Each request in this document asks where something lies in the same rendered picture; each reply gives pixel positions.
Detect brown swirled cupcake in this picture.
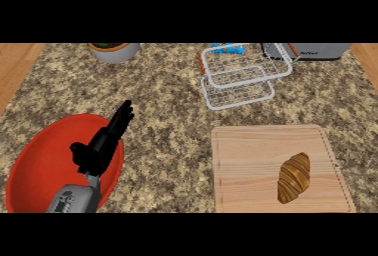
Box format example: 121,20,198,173
276,151,313,205

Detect grey plant pot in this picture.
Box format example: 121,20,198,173
87,42,142,65

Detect pale wooden cutting board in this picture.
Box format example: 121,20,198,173
210,124,358,214

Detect red bowl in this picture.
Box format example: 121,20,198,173
5,113,126,214

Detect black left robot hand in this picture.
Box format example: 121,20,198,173
68,99,136,178

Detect blue packet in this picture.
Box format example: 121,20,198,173
209,42,250,56

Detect grey toaster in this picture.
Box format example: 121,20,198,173
260,42,355,62

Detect white wire tiered basket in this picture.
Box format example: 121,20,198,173
197,43,302,111

